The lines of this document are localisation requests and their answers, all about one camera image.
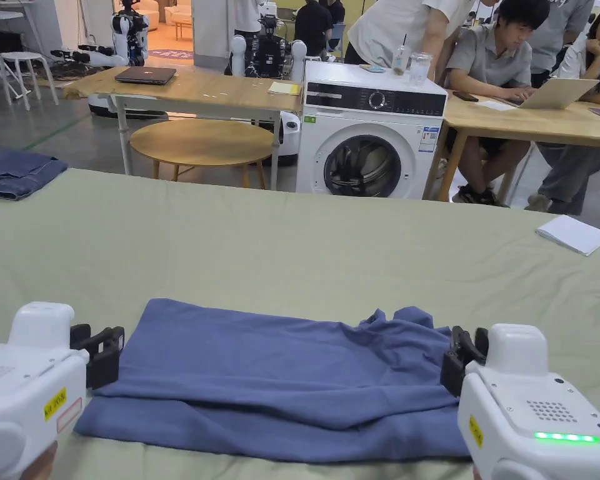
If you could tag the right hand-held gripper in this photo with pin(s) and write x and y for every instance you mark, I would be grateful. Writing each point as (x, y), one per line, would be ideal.
(520, 400)

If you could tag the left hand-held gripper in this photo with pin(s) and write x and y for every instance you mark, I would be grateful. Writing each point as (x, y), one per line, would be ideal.
(25, 380)

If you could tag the blue shirt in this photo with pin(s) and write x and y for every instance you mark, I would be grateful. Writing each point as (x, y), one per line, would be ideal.
(260, 380)

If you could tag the person's right hand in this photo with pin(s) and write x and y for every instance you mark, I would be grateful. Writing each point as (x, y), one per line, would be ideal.
(475, 475)

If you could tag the person's left hand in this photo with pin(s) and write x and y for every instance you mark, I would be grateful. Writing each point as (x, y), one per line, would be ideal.
(44, 465)

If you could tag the stack of white paper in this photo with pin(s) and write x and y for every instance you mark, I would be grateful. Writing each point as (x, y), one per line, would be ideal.
(572, 235)

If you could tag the bed with pale green sheet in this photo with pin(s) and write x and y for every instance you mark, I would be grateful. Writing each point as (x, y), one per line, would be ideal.
(290, 250)

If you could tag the folded blue denim jeans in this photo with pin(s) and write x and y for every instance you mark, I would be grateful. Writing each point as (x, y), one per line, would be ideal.
(17, 172)

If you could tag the white washing machine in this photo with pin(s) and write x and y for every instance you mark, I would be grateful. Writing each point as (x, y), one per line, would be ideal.
(360, 125)

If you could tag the white and black humanoid robot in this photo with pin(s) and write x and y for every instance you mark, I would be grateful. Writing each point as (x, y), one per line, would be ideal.
(269, 50)
(127, 30)

